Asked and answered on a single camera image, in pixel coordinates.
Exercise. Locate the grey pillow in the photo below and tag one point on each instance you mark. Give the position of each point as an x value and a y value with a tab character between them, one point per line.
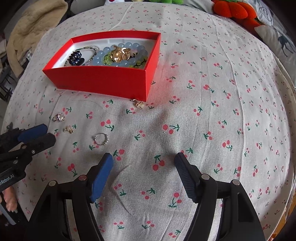
79	6

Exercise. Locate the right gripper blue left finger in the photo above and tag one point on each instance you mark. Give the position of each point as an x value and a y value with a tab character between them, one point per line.
49	220

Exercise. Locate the black flower hair clip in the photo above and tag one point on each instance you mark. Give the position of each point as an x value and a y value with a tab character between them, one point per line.
76	59

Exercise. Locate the red jewelry box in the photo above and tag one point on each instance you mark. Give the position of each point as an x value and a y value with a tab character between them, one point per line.
109	80

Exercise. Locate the gold flower brooch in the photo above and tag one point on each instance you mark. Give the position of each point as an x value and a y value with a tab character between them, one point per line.
119	54

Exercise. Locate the deer print pillow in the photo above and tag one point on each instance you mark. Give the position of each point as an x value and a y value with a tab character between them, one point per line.
281	45

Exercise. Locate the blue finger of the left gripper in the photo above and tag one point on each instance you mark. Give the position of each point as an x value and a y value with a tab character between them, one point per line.
32	133
39	144

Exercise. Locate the beige quilted blanket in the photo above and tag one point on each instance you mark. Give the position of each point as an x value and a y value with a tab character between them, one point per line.
35	21

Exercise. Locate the gold bow earring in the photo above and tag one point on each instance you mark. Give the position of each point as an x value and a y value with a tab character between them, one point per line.
138	104

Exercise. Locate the orange pumpkin plush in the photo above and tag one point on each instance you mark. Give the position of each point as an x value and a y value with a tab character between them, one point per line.
240	12

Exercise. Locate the small gold earring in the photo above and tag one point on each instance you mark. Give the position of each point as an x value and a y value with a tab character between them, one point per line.
68	129

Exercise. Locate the white rose print pillow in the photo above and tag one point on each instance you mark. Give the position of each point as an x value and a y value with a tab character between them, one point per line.
264	14

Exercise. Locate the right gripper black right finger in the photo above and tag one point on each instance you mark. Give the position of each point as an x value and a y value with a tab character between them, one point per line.
238	221

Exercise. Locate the person's left hand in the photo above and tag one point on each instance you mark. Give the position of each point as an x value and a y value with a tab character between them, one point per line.
9	197

